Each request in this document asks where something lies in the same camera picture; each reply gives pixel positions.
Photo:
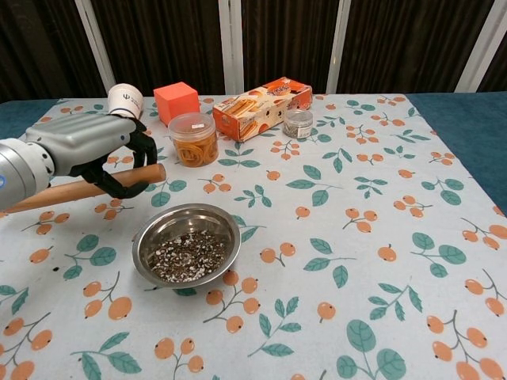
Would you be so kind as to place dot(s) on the silver and black left robot hand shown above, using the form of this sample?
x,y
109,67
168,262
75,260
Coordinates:
x,y
87,138

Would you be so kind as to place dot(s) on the wooden rolling pin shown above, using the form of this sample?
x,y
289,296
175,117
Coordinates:
x,y
71,192

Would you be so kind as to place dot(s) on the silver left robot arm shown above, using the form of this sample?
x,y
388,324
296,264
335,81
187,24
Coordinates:
x,y
20,174

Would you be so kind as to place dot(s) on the stainless steel bowl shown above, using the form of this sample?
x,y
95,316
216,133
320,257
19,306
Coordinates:
x,y
178,221

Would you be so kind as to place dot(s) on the white paper cup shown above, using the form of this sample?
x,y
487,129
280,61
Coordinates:
x,y
124,99

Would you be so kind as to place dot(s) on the orange foam cube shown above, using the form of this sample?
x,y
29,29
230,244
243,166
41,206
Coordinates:
x,y
174,103

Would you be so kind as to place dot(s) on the clear jar of rubber bands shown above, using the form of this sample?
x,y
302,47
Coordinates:
x,y
194,146

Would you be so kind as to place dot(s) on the dark brown curtain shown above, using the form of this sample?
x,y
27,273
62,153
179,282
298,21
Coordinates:
x,y
166,39

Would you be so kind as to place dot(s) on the orange biscuit box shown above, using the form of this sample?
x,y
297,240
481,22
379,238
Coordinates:
x,y
253,115

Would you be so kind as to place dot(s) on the small clear jar of pins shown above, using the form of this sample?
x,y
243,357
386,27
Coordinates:
x,y
298,124

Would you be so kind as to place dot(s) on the fruit and leaf print tablecloth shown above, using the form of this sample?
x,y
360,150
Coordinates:
x,y
317,237

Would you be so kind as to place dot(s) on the white frame pole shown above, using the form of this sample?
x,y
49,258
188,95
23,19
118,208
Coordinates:
x,y
230,47
481,47
338,47
95,47

